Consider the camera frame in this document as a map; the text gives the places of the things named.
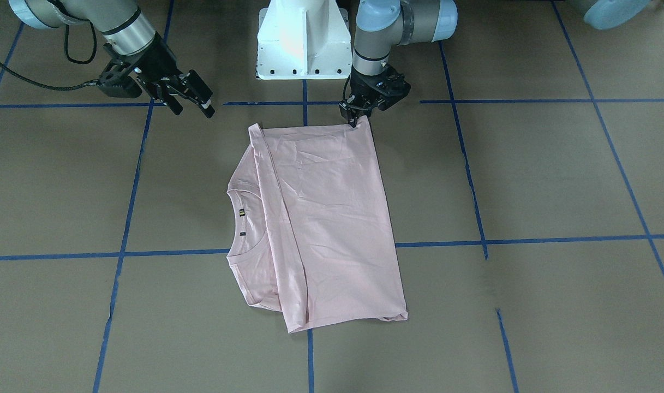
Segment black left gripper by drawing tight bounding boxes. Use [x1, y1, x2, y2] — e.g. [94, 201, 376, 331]
[339, 64, 411, 127]

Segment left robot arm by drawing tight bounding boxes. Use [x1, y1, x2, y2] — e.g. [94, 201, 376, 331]
[339, 1, 458, 127]

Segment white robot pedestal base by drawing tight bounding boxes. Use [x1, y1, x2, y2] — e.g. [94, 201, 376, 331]
[255, 1, 352, 80]

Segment pink Snoopy t-shirt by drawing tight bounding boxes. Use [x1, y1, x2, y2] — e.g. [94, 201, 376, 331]
[227, 116, 408, 334]

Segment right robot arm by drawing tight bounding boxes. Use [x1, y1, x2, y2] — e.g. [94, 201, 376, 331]
[9, 1, 215, 118]

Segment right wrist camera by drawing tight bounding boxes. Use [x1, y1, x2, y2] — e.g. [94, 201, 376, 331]
[97, 59, 142, 99]

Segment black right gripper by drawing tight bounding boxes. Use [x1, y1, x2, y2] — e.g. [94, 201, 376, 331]
[129, 33, 216, 118]

